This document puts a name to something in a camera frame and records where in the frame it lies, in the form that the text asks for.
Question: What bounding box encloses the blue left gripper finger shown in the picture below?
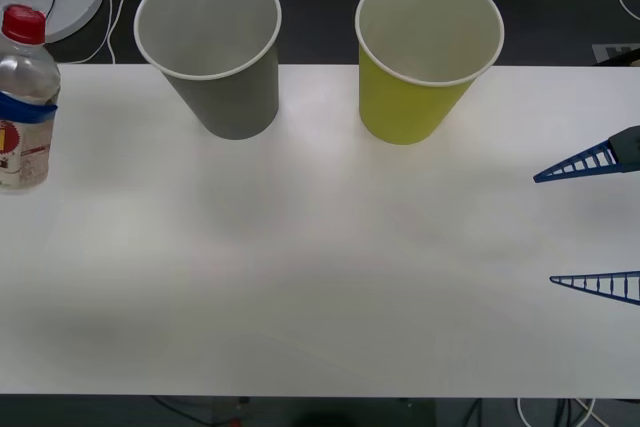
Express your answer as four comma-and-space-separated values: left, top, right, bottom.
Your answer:
0, 94, 60, 126

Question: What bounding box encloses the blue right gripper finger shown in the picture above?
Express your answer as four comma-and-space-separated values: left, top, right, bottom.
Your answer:
532, 125, 640, 185
549, 270, 640, 307

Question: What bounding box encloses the clear bottle with red cap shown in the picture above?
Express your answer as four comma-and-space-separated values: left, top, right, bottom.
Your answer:
0, 4, 62, 194

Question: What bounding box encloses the grey floor plate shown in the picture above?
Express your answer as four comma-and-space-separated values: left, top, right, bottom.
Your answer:
591, 43, 640, 67

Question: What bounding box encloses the grey waste bin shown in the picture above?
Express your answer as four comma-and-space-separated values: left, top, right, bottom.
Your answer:
133, 0, 283, 141

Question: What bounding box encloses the yellow-green waste bin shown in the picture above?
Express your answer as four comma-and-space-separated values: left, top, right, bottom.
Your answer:
354, 0, 505, 146

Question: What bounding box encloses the white power strip cable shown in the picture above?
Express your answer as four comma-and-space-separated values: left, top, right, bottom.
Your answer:
54, 0, 127, 66

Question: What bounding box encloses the white cable under table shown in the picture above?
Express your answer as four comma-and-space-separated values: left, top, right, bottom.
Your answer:
516, 396, 609, 427

